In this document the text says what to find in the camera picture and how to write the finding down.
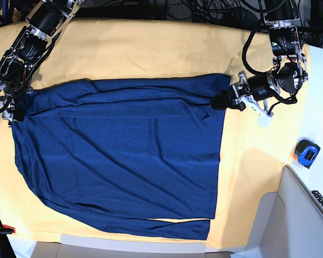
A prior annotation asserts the white cardboard box right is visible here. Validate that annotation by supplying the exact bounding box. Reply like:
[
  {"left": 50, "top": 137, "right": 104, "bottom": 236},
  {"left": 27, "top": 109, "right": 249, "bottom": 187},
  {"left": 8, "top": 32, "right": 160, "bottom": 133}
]
[{"left": 242, "top": 166, "right": 323, "bottom": 257}]

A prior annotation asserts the white cardboard box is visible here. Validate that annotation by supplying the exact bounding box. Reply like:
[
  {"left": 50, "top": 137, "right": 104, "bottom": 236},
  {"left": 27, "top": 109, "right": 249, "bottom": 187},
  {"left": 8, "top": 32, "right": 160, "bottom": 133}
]
[
  {"left": 242, "top": 166, "right": 323, "bottom": 257},
  {"left": 31, "top": 234, "right": 233, "bottom": 257}
]

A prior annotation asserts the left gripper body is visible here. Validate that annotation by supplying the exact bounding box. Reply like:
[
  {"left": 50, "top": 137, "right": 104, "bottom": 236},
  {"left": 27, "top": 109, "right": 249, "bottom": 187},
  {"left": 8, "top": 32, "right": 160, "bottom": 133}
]
[{"left": 227, "top": 71, "right": 280, "bottom": 112}]

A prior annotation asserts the blue black tape measure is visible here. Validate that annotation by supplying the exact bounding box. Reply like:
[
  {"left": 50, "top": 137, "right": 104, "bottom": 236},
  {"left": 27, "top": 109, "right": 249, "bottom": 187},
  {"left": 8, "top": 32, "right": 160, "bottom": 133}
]
[{"left": 293, "top": 139, "right": 320, "bottom": 169}]

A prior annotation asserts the blue long-sleeve T-shirt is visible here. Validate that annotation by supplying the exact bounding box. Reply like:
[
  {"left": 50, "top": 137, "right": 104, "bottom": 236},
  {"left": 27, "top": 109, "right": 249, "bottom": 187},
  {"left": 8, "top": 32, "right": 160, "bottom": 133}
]
[{"left": 12, "top": 74, "right": 230, "bottom": 240}]

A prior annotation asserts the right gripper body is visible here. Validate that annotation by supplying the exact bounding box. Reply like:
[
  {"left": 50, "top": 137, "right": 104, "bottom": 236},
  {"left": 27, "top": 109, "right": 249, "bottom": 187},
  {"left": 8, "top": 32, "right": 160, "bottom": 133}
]
[{"left": 0, "top": 79, "right": 33, "bottom": 126}]

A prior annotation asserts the red clamp bottom left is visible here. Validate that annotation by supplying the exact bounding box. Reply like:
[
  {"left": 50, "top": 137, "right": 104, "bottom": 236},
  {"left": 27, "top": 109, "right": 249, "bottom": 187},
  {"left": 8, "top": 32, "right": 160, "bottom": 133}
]
[{"left": 0, "top": 225, "right": 16, "bottom": 235}]

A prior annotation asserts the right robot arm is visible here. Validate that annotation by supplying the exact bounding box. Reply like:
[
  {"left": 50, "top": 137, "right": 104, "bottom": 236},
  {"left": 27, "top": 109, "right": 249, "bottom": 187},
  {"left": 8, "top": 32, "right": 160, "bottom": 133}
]
[{"left": 0, "top": 0, "right": 83, "bottom": 126}]

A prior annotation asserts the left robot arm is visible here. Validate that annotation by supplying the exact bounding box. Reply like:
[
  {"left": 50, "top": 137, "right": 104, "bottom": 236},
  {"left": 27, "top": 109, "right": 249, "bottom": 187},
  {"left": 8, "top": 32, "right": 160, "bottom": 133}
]
[{"left": 210, "top": 1, "right": 308, "bottom": 118}]

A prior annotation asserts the black perforated object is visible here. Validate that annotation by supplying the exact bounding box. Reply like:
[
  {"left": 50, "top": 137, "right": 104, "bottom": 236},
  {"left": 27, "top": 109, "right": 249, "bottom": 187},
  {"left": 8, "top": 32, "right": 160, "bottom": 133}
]
[{"left": 311, "top": 190, "right": 323, "bottom": 207}]

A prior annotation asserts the yellow table cloth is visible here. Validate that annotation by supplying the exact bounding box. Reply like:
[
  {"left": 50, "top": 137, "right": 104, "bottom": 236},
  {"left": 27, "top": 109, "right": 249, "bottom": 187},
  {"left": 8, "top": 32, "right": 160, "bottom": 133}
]
[{"left": 0, "top": 19, "right": 307, "bottom": 249}]

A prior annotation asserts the white cardboard box bottom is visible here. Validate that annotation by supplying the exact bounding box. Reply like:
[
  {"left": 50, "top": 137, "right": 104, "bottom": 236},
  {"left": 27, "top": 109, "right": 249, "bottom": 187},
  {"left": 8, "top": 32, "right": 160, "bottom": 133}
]
[{"left": 31, "top": 234, "right": 233, "bottom": 257}]

